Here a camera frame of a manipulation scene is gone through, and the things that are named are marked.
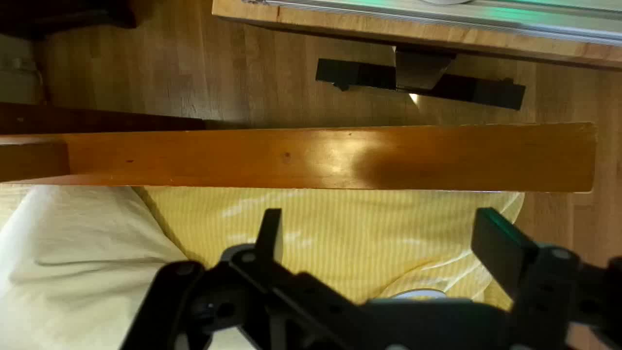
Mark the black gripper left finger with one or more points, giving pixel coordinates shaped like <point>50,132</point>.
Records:
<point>215,298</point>

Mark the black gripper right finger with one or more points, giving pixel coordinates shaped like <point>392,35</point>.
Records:
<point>551,292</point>

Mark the pale yellow duvet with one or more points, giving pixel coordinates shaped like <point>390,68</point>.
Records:
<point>337,233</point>

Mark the dark wooden furniture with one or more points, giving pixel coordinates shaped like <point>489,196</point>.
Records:
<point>65,12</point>

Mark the orange wooden bunk bed frame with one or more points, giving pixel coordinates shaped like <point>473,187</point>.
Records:
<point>260,156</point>

